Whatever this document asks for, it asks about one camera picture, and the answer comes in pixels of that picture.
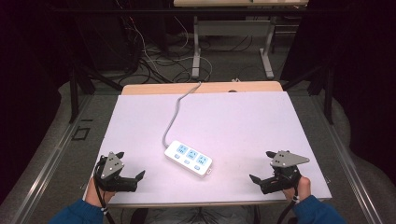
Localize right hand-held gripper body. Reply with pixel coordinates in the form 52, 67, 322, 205
259, 150, 311, 195

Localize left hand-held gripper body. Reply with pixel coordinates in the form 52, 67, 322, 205
94, 151, 138, 193

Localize white power strip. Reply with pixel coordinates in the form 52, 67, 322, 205
163, 139, 214, 179

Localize person's right hand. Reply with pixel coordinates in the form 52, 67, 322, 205
282, 175, 312, 203

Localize person's left hand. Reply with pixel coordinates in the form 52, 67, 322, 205
85, 176, 116, 208

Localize white table mat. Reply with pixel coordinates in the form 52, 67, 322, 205
83, 91, 332, 206

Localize person's legs grey trousers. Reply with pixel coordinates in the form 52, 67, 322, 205
130, 205, 261, 224

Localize wooden table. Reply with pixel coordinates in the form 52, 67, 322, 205
83, 80, 332, 209

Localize black metal stand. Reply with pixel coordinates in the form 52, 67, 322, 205
281, 62, 336, 126
68, 62, 123, 124

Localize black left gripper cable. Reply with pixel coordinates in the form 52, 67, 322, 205
92, 157, 117, 224

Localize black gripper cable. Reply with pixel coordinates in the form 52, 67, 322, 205
92, 157, 117, 224
276, 176, 303, 224

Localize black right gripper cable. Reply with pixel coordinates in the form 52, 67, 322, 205
276, 176, 303, 224

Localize black floor outlet frame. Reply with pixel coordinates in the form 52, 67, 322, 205
71, 126, 92, 142

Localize aluminium floor rail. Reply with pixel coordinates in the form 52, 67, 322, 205
311, 96, 383, 224
12, 94, 94, 224

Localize grey power strip cable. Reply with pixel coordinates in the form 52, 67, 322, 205
162, 81, 203, 149

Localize tangle of floor cables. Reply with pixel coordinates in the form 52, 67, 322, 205
116, 15, 216, 85

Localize white metal-frame desk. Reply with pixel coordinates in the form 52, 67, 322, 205
173, 0, 310, 80

